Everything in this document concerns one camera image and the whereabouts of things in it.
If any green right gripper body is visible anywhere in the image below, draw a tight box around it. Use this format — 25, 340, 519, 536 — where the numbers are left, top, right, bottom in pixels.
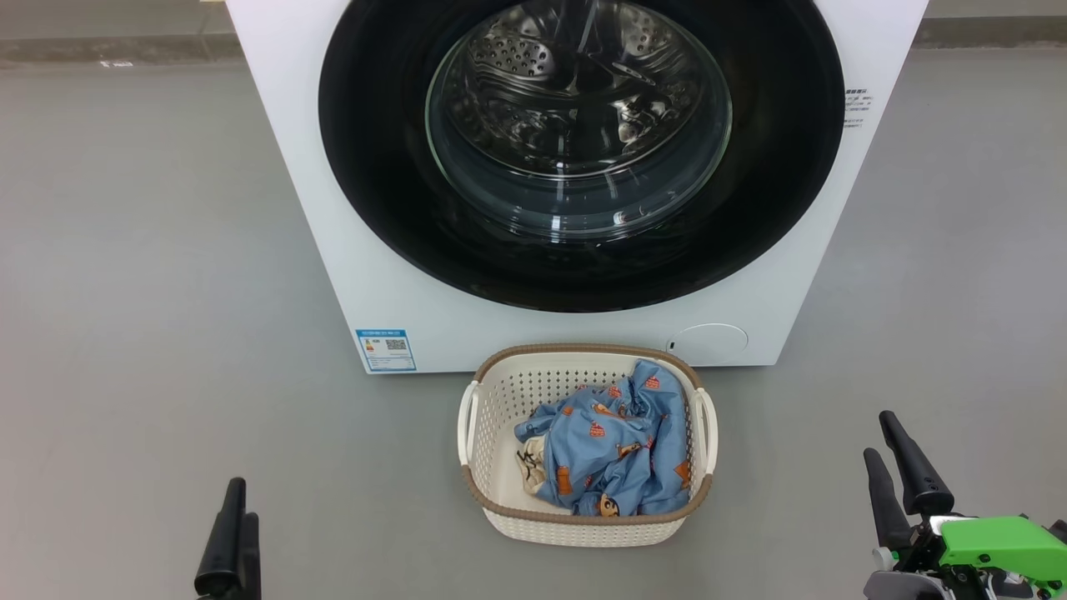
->
863, 515, 1067, 600

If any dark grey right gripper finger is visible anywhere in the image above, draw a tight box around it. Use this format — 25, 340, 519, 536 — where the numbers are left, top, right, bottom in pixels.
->
879, 410, 955, 516
864, 448, 914, 551

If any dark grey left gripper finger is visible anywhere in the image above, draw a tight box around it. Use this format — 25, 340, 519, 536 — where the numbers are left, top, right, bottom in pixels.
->
240, 512, 262, 600
194, 477, 248, 600

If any blue patterned garment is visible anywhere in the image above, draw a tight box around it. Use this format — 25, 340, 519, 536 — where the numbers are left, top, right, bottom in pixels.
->
513, 358, 693, 518

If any cream garment with black print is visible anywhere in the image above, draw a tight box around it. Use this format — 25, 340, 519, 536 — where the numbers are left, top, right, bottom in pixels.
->
517, 433, 548, 498

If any black round glass washer door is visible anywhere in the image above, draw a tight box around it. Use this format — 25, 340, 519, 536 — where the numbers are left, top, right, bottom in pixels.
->
318, 0, 846, 314

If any white front-load washing machine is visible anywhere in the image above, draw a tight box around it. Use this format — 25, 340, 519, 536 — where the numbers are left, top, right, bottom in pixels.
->
225, 0, 930, 374

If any stainless steel washing machine drum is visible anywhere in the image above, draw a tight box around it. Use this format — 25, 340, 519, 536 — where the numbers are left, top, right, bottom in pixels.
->
454, 0, 709, 180

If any round white filter cover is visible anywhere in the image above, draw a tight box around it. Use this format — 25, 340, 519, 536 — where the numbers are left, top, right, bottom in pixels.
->
667, 323, 749, 366

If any blue energy label sticker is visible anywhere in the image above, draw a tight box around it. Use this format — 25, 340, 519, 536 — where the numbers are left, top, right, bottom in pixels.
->
356, 329, 417, 373

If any cream laundry basket brown rim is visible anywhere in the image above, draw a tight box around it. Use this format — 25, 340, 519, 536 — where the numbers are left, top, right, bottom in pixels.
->
457, 343, 719, 548

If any small black text sticker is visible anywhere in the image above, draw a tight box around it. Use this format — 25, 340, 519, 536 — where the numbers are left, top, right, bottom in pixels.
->
842, 87, 874, 128

